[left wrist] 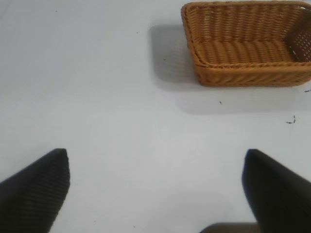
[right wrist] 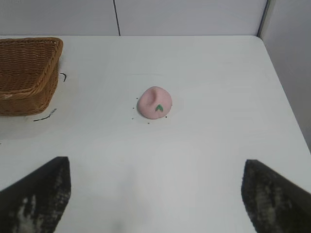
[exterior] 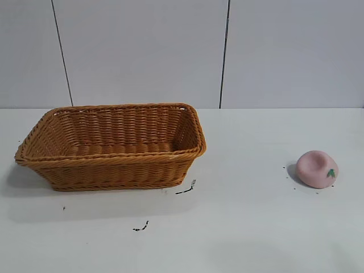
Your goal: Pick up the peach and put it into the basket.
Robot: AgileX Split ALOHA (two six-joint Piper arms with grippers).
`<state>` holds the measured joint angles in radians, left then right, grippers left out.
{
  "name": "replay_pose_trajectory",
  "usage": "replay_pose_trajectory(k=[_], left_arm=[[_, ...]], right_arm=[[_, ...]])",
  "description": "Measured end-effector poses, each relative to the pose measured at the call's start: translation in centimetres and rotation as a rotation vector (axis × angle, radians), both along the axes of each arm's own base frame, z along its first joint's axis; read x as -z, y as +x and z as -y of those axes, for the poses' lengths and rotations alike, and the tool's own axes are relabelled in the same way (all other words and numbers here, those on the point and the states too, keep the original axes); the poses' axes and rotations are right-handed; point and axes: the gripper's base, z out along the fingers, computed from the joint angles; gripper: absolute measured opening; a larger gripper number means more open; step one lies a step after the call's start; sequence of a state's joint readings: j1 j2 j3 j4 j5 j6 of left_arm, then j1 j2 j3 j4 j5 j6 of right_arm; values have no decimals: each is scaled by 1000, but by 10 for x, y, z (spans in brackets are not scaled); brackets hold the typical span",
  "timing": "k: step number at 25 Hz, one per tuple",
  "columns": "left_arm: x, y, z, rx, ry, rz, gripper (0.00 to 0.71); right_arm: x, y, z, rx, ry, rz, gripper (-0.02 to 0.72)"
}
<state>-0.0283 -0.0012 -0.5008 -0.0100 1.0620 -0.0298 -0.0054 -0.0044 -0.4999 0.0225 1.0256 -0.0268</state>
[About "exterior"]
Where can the brown woven wicker basket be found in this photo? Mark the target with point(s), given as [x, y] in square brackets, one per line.
[113, 167]

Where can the pink squishy peach toy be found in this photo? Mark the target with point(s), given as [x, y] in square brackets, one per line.
[312, 170]

